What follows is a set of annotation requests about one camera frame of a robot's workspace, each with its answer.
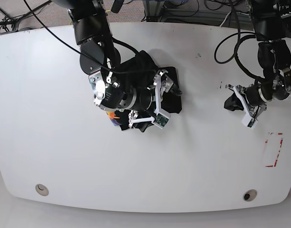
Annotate right table cable grommet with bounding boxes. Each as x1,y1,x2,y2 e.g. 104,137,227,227
243,190,257,202

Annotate red tape rectangle marking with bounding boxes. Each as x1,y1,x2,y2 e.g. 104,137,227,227
263,133,284,168

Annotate table cable grommet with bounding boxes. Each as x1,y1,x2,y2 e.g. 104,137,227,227
35,184,49,197
243,190,257,202

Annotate left table cable grommet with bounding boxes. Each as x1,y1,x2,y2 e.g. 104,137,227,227
35,184,49,197

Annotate black printed T-shirt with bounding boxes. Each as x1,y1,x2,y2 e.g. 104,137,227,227
103,50,182,132

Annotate aluminium frame base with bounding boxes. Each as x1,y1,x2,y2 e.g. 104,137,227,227
142,0,165,22

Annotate black tripod stand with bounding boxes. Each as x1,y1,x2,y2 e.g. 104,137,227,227
0,0,52,33

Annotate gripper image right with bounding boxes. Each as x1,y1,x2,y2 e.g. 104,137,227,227
224,67,291,119

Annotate black cylinder on floor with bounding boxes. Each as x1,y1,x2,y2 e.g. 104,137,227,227
111,0,124,14

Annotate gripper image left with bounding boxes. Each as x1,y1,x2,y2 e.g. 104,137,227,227
88,68,182,133

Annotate black cable loop floor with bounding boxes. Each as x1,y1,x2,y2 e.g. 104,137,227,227
213,0,264,83

